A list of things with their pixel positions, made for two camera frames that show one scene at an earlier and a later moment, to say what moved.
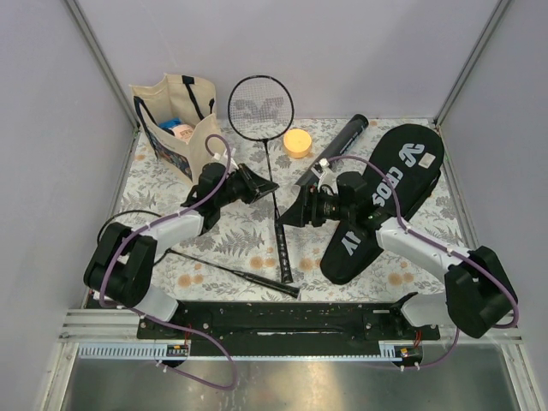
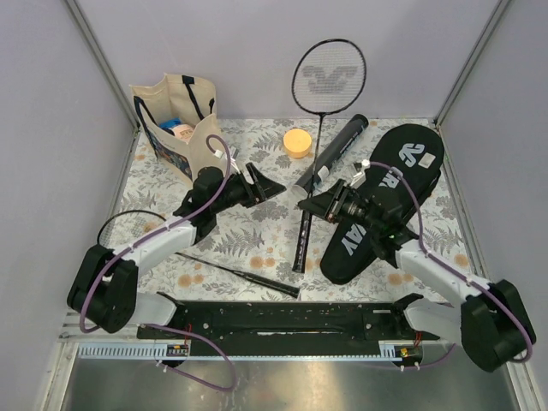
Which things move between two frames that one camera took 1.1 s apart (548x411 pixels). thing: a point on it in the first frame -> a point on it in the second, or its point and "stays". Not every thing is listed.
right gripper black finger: x=295 y=214 -> x=318 y=205
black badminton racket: x=261 y=108 -> x=328 y=77
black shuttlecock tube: x=357 y=125 stays
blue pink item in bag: x=181 y=131 stays
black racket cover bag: x=402 y=164 stays
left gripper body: x=236 y=189 stays
